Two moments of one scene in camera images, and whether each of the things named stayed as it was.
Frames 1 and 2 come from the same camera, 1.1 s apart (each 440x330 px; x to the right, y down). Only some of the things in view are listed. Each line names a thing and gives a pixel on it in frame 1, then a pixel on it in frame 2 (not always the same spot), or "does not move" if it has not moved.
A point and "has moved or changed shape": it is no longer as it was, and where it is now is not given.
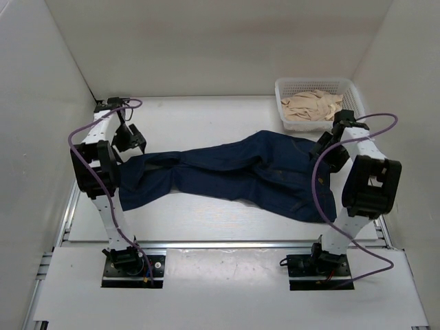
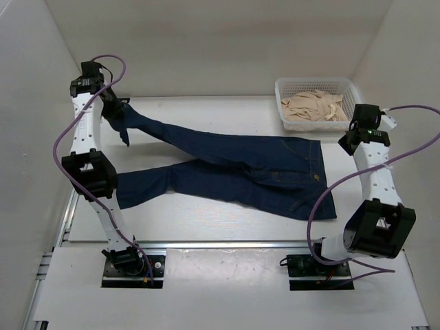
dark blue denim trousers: [270, 171] has moved or changed shape
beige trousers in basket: [313, 106] does not move
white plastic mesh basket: [312, 104] does not move
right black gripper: [337, 163] to [342, 143]
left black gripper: [136, 139] to [108, 115]
